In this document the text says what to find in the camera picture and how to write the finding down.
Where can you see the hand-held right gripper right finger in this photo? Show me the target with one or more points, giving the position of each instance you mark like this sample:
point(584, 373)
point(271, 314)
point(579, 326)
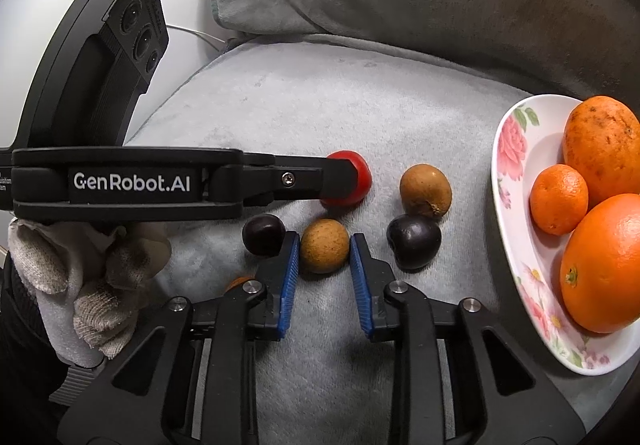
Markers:
point(361, 295)

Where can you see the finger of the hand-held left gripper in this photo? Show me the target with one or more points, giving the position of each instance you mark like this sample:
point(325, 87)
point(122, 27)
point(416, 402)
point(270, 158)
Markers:
point(300, 180)

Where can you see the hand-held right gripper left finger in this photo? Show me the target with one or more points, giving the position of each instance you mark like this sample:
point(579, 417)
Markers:
point(285, 295)

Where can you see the small orange kumquat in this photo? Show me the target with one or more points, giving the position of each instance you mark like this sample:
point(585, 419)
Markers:
point(239, 283)

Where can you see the red cherry tomato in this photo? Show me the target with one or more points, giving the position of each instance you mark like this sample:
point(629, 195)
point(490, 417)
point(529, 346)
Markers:
point(360, 180)

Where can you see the brown longan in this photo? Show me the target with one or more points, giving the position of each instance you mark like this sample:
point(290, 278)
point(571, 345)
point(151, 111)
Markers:
point(425, 190)
point(325, 246)

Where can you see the floral rim white plate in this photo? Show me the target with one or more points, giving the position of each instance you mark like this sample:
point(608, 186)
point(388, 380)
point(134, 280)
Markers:
point(515, 225)

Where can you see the small mandarin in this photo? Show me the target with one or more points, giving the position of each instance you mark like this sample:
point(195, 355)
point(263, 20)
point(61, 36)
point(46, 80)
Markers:
point(559, 200)

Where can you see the large smooth orange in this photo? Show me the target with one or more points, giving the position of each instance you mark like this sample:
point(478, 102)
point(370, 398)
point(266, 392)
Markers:
point(607, 265)

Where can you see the speckled orange fruit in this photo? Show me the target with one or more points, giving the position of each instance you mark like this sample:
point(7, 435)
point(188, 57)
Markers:
point(605, 145)

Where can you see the person's left hand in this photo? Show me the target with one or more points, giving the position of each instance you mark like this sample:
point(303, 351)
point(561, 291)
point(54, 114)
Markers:
point(90, 285)

